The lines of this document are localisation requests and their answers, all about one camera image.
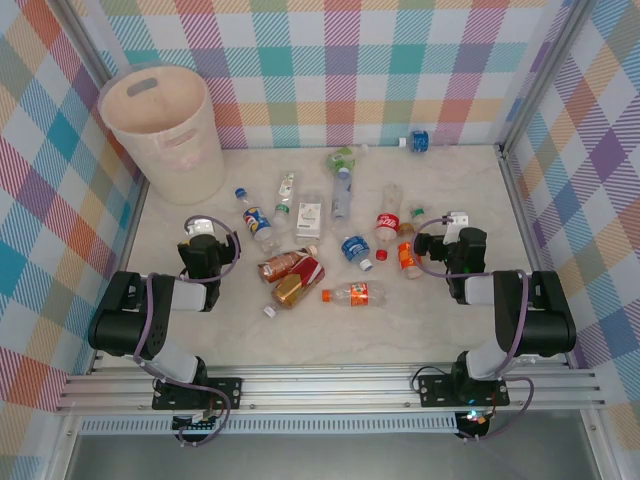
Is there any orange label small bottle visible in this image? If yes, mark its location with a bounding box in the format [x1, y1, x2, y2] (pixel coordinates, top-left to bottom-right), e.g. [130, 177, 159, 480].
[396, 240, 424, 280]

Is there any small green cap bottle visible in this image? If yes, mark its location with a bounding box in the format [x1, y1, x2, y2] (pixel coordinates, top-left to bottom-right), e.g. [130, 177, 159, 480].
[397, 202, 429, 239]

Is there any Pepsi bottle blue cap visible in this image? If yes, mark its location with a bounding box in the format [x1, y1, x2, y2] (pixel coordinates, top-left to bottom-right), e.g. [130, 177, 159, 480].
[233, 187, 282, 252]

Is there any Coca-Cola bottle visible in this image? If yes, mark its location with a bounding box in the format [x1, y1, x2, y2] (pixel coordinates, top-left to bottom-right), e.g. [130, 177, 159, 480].
[373, 182, 405, 249]

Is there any red label tea bottle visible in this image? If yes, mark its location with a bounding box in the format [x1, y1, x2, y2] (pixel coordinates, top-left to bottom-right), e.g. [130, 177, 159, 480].
[270, 254, 326, 311]

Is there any green cap white label bottle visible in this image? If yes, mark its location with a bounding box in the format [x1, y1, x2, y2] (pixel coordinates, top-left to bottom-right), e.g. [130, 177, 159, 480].
[272, 171, 305, 227]

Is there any white carton box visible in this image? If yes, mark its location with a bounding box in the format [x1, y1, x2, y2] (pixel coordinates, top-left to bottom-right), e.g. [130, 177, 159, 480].
[293, 190, 325, 244]

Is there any crushed blue label bottle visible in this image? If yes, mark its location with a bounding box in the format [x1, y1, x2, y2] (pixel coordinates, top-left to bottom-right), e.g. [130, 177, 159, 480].
[340, 234, 375, 272]

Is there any orange cap soda bottle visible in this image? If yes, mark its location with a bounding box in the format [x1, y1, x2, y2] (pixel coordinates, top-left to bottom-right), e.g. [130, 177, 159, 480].
[321, 282, 389, 309]

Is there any blue label clear bottle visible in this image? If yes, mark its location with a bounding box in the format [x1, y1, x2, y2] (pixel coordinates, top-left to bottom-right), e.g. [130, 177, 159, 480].
[398, 129, 451, 154]

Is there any blue cap water bottle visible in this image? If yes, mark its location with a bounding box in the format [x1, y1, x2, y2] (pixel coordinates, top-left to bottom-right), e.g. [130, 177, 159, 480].
[330, 166, 354, 221]

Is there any beige plastic bin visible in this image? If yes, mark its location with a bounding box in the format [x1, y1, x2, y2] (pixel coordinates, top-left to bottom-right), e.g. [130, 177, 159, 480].
[97, 63, 227, 206]

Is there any small black controller board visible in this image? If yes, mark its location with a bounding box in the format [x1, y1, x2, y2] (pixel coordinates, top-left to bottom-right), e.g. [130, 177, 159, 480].
[172, 413, 220, 434]
[457, 409, 494, 437]

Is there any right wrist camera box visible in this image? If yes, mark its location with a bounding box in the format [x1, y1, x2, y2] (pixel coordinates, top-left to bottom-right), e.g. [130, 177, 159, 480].
[442, 212, 471, 244]

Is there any aluminium side rail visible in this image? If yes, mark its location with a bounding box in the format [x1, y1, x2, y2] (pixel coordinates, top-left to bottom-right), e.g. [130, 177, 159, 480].
[499, 144, 574, 371]
[87, 179, 151, 375]

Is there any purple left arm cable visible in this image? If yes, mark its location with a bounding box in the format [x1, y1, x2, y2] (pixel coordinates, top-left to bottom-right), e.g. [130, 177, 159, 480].
[132, 214, 242, 449]

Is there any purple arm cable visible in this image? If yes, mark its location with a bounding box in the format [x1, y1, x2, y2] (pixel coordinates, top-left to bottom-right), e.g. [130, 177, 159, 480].
[132, 214, 242, 449]
[410, 215, 535, 444]

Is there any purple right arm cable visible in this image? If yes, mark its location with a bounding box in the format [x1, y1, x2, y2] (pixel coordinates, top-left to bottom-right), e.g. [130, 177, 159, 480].
[410, 215, 535, 444]

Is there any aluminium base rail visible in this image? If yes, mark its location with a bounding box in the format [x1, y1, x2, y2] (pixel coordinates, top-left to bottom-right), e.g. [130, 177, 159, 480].
[54, 363, 606, 414]

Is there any aluminium frame post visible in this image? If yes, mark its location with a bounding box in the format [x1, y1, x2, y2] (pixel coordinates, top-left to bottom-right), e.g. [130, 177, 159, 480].
[59, 0, 126, 96]
[499, 0, 599, 156]

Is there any white slotted cable tray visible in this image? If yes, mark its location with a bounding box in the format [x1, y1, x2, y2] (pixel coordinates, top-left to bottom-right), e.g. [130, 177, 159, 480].
[79, 417, 459, 435]

